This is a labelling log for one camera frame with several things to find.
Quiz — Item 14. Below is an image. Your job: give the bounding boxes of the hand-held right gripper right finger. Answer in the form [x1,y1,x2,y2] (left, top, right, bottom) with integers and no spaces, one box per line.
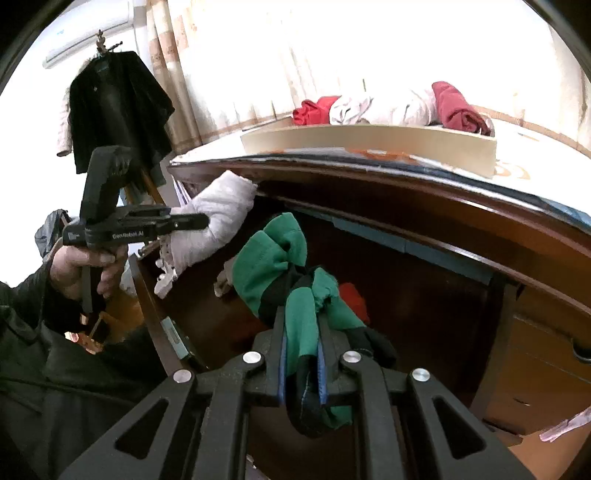
[316,318,536,480]

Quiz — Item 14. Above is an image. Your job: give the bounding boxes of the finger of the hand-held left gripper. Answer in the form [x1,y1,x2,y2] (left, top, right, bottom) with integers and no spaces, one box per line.
[157,212,210,233]

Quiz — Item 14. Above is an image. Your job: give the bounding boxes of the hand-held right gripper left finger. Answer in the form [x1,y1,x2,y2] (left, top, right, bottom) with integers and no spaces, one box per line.
[58,307,289,480]

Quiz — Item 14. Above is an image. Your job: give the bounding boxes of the white lace underwear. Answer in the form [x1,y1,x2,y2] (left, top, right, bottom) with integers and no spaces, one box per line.
[154,170,258,298]

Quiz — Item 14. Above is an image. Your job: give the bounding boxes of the green and black underwear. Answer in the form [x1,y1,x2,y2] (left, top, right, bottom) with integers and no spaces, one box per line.
[231,212,399,438]

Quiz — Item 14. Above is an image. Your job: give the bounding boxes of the wooden drawer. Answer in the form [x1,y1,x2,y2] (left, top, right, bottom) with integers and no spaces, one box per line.
[128,208,518,416]

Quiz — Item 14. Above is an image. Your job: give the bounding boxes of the shallow cardboard box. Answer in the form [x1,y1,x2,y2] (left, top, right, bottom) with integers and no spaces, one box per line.
[240,124,498,179]

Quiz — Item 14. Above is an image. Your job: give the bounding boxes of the beige dotted underwear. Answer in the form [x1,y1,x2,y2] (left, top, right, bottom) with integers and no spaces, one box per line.
[329,88,439,127]

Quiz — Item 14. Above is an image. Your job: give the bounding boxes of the person's left forearm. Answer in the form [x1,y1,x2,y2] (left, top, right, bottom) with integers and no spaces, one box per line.
[0,265,65,337]

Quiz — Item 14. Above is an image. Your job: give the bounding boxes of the cream underwear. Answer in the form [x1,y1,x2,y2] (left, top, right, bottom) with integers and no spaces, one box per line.
[213,257,241,297]

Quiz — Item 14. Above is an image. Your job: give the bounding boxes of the person's left hand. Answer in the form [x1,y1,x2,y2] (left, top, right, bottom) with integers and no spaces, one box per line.
[48,242,129,301]

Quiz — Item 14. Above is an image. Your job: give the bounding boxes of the beige quilted coat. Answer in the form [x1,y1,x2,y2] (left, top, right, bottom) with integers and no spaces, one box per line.
[56,92,75,157]

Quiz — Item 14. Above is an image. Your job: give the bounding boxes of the dark grey jacket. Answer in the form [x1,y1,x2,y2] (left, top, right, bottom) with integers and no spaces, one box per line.
[34,209,71,259]

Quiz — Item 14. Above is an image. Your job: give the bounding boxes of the black coat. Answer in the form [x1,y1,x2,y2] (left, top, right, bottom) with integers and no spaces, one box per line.
[68,50,176,185]

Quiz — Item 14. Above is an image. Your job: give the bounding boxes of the white air conditioner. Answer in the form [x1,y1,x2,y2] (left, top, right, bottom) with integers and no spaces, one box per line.
[42,9,139,70]

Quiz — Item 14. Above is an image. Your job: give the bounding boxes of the wooden coat rack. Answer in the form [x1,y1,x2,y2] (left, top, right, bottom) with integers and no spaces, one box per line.
[92,28,167,208]

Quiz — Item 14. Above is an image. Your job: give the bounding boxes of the cream and orange curtain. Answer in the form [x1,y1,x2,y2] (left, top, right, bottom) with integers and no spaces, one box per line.
[145,0,591,153]

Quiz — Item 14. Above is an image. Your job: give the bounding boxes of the person's black jacket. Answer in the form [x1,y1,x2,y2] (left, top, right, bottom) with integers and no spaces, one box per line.
[0,318,185,480]

